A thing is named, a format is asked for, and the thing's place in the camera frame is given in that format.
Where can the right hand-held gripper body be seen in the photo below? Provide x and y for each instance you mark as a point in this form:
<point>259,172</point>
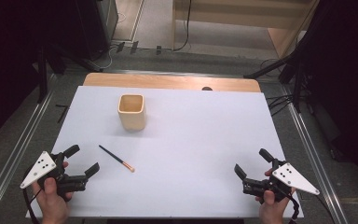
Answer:
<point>293,179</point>

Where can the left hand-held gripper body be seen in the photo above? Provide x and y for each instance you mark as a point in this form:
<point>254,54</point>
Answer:
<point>40,168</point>

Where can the black pen with orange tip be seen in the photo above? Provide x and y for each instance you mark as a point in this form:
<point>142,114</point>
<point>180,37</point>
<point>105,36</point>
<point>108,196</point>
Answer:
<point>115,157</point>

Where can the square wooden pen holder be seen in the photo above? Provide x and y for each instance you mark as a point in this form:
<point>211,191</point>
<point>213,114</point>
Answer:
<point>132,116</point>

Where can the person's left hand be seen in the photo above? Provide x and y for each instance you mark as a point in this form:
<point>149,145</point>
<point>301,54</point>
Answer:
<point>52,205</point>

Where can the person's right hand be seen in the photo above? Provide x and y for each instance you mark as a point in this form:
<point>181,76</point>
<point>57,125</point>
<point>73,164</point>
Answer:
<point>272,211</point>

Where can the white table mat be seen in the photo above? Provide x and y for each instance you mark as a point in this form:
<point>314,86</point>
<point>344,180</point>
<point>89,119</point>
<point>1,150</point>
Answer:
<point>186,149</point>

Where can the black metal stand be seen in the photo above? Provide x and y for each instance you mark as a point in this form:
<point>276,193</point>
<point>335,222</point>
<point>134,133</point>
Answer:
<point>292,67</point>
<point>45,71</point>

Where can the dark curtain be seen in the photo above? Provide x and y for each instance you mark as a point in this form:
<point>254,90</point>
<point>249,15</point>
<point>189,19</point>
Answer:
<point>345,77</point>
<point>6,62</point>

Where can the wooden table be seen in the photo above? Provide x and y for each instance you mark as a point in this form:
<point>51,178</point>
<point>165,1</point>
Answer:
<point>167,81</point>

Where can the black cabinet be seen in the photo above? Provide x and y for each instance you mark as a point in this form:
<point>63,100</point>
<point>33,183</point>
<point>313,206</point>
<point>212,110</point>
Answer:
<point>94,28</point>

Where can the metal floor rail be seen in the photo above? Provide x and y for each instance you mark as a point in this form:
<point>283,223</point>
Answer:
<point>315,155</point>
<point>15,152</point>

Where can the light wooden furniture frame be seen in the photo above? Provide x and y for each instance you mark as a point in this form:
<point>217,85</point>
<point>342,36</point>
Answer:
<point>245,18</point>

